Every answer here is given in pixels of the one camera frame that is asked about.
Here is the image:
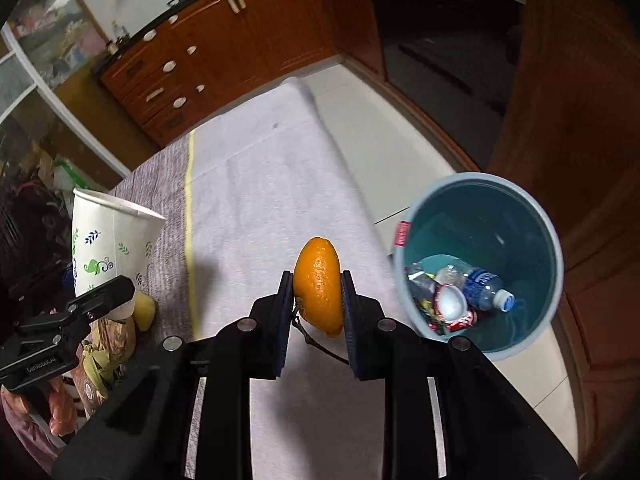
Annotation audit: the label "green and white sack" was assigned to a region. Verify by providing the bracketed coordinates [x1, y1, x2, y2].
[50, 157, 88, 206]

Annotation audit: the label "built-in dark oven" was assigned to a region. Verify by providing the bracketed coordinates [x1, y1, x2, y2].
[367, 0, 526, 171]

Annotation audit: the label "white paper cup leaf print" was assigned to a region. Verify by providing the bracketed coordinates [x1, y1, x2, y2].
[71, 187, 167, 322]

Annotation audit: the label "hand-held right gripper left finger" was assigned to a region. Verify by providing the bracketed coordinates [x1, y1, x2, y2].
[52, 270, 294, 480]

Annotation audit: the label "wooden kitchen cabinets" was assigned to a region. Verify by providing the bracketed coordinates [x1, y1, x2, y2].
[97, 0, 640, 451]

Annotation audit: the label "green wrapping leaves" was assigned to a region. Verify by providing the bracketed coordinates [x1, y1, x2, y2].
[80, 340, 121, 396]

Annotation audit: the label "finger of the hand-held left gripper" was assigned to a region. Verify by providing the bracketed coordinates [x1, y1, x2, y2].
[65, 275, 137, 331]

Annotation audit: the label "white tissue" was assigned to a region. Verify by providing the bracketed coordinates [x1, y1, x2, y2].
[434, 284, 468, 321]

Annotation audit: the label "person's left hand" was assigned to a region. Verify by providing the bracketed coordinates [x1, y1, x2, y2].
[47, 374, 80, 437]

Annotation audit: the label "pale yellow peel piece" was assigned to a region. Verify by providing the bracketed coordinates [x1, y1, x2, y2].
[132, 290, 157, 332]

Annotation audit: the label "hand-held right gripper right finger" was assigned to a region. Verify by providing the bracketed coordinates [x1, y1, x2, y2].
[341, 270, 581, 480]

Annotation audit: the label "orange fruit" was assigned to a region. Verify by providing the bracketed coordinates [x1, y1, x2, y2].
[293, 237, 345, 338]

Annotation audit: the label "clear bottle with blue label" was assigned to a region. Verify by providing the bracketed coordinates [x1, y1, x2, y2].
[435, 265, 517, 314]

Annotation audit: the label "grey and white tablecloth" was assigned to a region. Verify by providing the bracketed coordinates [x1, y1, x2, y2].
[107, 77, 431, 480]

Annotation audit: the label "teal trash bin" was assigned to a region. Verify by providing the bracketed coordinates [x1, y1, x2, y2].
[391, 172, 566, 364]

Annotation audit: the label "glass sliding door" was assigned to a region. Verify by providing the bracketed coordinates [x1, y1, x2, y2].
[0, 0, 131, 181]

